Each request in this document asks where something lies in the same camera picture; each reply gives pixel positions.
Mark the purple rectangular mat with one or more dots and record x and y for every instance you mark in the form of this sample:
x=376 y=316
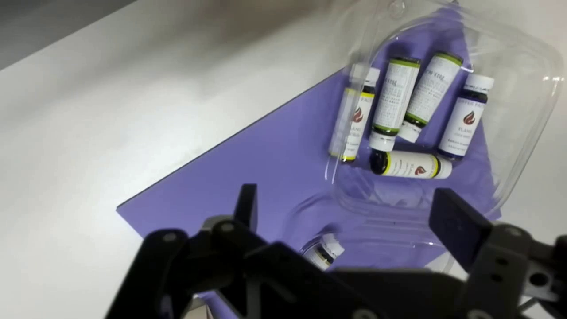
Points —
x=249 y=165

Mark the clear plastic clamshell container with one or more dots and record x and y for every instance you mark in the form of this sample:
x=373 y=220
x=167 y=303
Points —
x=525 y=89

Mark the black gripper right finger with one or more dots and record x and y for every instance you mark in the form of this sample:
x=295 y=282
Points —
x=467 y=230

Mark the white-cap dark bottle red logo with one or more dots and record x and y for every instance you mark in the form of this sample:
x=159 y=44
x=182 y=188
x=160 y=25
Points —
x=463 y=117
x=357 y=117

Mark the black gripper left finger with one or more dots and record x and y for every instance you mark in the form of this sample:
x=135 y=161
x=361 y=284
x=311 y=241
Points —
x=245 y=206

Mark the dark-cap white bottle green bands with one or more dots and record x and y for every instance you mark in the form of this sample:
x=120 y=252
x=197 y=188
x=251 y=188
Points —
x=410 y=163

